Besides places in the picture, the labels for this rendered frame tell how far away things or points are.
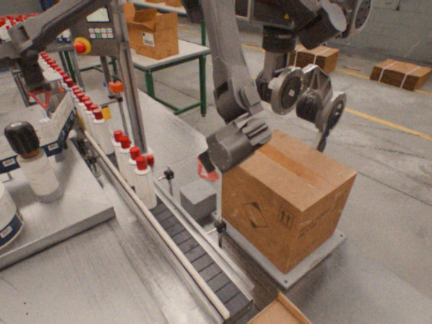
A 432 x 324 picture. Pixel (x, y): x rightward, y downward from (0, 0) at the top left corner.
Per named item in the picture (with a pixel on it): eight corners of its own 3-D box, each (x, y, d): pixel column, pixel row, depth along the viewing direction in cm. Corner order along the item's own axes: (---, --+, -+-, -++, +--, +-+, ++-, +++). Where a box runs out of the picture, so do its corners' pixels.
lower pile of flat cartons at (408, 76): (368, 79, 438) (373, 65, 425) (382, 71, 467) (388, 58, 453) (413, 91, 400) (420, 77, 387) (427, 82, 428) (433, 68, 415)
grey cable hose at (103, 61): (107, 97, 127) (95, 49, 115) (114, 95, 129) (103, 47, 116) (109, 100, 125) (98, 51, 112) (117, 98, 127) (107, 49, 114)
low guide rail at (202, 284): (85, 135, 137) (84, 131, 135) (87, 134, 137) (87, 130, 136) (225, 319, 69) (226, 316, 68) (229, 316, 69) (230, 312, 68)
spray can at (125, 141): (125, 182, 112) (113, 137, 99) (137, 176, 114) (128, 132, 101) (130, 189, 108) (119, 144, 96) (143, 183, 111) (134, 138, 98)
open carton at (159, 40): (125, 55, 274) (117, 12, 251) (164, 44, 305) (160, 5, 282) (150, 63, 255) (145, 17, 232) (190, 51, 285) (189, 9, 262)
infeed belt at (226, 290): (58, 103, 176) (57, 97, 174) (72, 100, 180) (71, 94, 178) (225, 328, 72) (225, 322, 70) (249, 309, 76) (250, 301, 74)
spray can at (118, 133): (119, 175, 115) (108, 131, 102) (131, 170, 117) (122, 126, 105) (125, 182, 112) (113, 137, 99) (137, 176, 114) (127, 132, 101)
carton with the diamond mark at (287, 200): (220, 215, 102) (221, 153, 85) (268, 187, 113) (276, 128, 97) (285, 275, 83) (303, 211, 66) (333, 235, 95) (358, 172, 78)
